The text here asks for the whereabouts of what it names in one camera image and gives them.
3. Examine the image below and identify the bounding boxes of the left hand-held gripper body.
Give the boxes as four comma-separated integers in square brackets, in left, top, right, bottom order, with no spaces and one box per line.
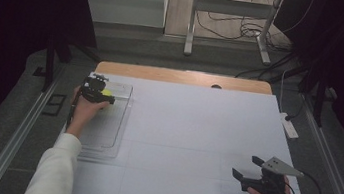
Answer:
[78,71,110,105]

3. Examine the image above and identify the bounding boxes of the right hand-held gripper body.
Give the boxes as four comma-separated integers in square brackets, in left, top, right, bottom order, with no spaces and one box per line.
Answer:
[248,153,307,194]

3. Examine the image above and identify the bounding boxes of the yellow tennis ball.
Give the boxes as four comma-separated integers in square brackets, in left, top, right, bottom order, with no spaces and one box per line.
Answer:
[100,88,114,98]

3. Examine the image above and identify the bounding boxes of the clear plastic tray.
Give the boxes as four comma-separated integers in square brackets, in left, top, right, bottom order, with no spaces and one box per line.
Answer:
[56,74,136,164]

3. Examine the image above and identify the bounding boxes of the person's left hand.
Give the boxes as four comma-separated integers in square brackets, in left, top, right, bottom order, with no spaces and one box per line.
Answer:
[65,84,112,144]

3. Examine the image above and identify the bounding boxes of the white power strip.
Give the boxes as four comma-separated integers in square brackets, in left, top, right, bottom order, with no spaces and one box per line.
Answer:
[276,111,303,141]

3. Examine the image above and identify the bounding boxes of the black metal stand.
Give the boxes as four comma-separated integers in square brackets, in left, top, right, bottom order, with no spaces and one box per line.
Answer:
[292,67,343,131]
[30,30,105,100]

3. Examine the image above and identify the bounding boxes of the white table board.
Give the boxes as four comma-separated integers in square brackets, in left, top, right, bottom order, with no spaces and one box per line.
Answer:
[51,67,328,194]

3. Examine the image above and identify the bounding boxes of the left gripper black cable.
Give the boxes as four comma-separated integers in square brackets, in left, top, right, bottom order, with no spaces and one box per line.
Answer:
[64,75,92,132]

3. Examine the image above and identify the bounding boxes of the black plug cable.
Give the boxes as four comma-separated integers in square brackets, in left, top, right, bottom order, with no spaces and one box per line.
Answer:
[284,91,308,124]

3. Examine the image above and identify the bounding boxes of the white cable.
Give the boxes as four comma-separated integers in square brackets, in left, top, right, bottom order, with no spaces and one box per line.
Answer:
[276,68,290,115]

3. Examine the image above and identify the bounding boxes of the black floor cables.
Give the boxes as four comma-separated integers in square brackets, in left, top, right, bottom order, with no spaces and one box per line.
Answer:
[234,46,302,87]

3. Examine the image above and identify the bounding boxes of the tangle of black cables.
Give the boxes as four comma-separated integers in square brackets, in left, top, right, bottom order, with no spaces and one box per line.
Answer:
[192,0,316,56]

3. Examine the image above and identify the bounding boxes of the white metal desk frame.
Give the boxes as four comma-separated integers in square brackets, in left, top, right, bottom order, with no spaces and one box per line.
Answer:
[182,0,286,68]

